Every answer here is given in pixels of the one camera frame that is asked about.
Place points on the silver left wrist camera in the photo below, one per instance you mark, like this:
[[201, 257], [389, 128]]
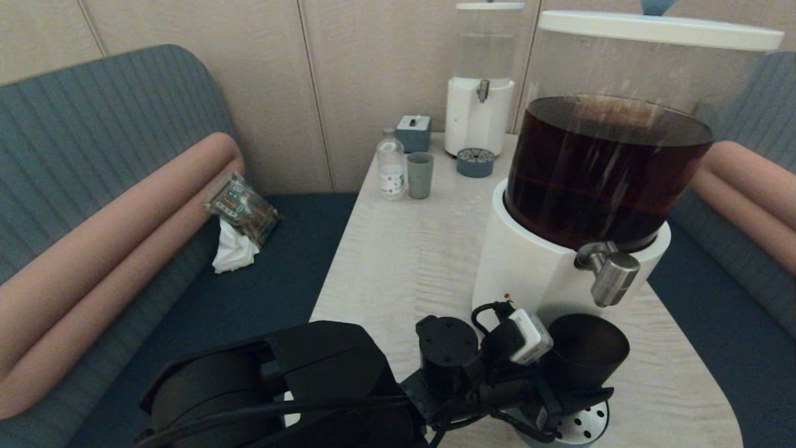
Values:
[[532, 336]]

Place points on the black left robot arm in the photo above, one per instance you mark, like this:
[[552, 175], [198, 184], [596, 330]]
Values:
[[323, 373]]

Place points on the black plastic cup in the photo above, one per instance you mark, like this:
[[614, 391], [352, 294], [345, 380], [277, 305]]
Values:
[[587, 354]]

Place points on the green snack packet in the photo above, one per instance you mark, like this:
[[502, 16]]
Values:
[[245, 207]]

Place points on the crumpled white tissue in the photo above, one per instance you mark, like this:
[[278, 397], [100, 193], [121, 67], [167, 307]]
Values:
[[234, 251]]

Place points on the large white dispenser lid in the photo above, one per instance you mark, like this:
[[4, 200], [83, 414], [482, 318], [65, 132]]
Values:
[[659, 30]]

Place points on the large silver dispenser tap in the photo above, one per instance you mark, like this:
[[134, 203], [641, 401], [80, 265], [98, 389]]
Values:
[[612, 277]]

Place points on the clear plastic bottle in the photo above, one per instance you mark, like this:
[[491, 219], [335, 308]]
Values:
[[391, 170]]

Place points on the large grey perforated drip tray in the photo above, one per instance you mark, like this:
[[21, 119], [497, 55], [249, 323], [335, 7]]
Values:
[[584, 423]]

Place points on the grey-blue tissue box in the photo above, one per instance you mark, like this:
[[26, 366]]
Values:
[[413, 135]]

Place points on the small silver dispenser tap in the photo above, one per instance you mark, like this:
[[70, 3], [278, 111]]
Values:
[[482, 91]]

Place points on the small white dispenser lid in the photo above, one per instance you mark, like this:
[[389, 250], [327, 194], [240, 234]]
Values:
[[491, 6]]

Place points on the small clear water dispenser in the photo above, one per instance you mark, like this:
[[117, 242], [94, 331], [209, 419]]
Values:
[[476, 122]]

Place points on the grey plastic cup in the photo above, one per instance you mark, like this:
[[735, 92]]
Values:
[[420, 176]]

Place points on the large dark tea dispenser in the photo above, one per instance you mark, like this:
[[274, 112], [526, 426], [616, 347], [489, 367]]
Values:
[[528, 267]]

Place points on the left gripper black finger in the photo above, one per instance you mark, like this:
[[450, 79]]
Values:
[[587, 397], [544, 367]]

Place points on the pink cylindrical bolster cushion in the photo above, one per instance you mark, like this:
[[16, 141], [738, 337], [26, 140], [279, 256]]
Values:
[[758, 169], [93, 323], [124, 218], [746, 210]]

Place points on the small grey perforated drip tray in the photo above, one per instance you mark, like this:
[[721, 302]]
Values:
[[476, 163]]

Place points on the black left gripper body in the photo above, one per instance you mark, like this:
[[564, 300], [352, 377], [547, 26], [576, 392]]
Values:
[[516, 392]]

